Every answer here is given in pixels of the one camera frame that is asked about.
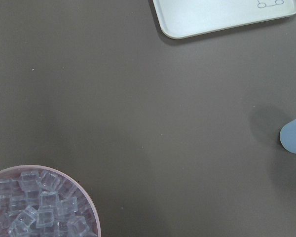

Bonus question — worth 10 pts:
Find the pile of clear ice cubes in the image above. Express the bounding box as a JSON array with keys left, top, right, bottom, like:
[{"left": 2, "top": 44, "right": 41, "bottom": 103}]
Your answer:
[{"left": 0, "top": 169, "right": 99, "bottom": 237}]

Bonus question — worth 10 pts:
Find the light blue cup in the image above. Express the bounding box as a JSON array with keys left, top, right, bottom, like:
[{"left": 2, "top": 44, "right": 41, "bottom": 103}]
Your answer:
[{"left": 280, "top": 119, "right": 296, "bottom": 154}]

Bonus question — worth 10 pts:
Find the cream rabbit tray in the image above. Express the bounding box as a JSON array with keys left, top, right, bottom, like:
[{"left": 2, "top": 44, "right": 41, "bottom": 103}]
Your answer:
[{"left": 153, "top": 0, "right": 296, "bottom": 40}]

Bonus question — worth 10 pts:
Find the pink bowl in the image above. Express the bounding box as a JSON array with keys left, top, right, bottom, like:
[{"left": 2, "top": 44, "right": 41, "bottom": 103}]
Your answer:
[{"left": 0, "top": 165, "right": 102, "bottom": 237}]

